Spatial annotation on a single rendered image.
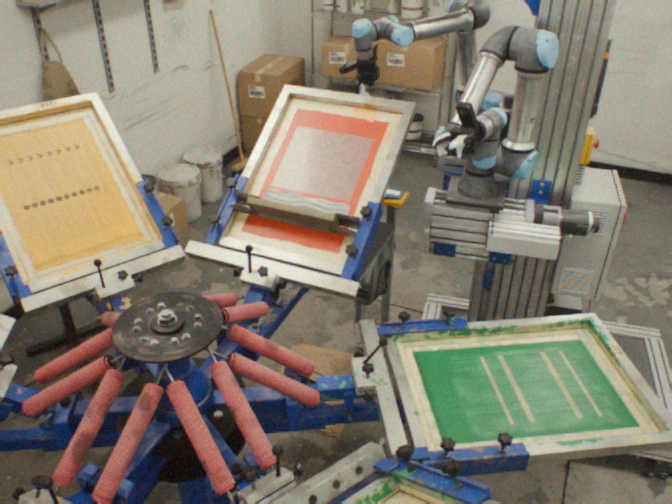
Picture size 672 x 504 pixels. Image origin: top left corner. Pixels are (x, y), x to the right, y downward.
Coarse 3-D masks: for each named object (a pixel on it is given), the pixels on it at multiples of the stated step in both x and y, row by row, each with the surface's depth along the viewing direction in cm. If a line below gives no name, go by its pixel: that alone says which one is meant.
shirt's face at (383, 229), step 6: (378, 228) 283; (384, 228) 283; (390, 228) 283; (378, 234) 278; (384, 234) 278; (378, 240) 274; (372, 246) 270; (378, 246) 270; (372, 252) 266; (366, 258) 262
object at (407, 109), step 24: (288, 96) 263; (312, 96) 260; (336, 96) 256; (360, 96) 254; (408, 120) 243; (264, 144) 253; (384, 168) 235; (384, 192) 232; (240, 240) 234; (288, 264) 228; (312, 264) 222; (336, 264) 220
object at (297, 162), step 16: (304, 112) 261; (320, 112) 259; (304, 128) 257; (320, 128) 255; (336, 128) 253; (288, 144) 255; (304, 144) 253; (320, 144) 251; (288, 160) 251; (304, 160) 249; (320, 160) 247; (272, 176) 249; (288, 176) 247; (304, 176) 245; (304, 192) 242; (256, 224) 240; (272, 224) 238; (288, 224) 237; (288, 240) 233
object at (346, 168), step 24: (360, 120) 252; (336, 144) 249; (360, 144) 247; (336, 168) 244; (360, 168) 241; (312, 192) 241; (336, 192) 239; (360, 192) 236; (312, 240) 231; (336, 240) 229
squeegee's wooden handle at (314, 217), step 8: (248, 200) 233; (256, 200) 232; (264, 200) 231; (256, 208) 234; (264, 208) 232; (272, 208) 229; (280, 208) 228; (288, 208) 227; (296, 208) 226; (304, 208) 226; (280, 216) 233; (288, 216) 231; (296, 216) 228; (304, 216) 225; (312, 216) 224; (320, 216) 223; (328, 216) 222; (336, 216) 222; (320, 224) 227; (328, 224) 225; (336, 224) 225
